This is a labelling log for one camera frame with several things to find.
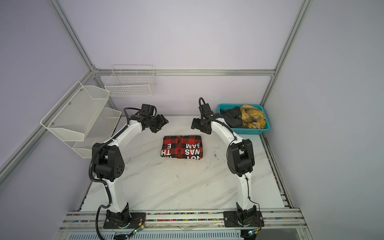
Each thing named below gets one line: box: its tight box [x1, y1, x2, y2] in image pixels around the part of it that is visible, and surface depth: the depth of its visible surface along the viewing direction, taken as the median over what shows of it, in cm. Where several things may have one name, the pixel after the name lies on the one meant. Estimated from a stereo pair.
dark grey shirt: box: [212, 106, 248, 128], surface depth 113 cm
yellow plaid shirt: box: [239, 104, 267, 129], surface depth 107 cm
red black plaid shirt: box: [161, 135, 203, 160], surface depth 95 cm
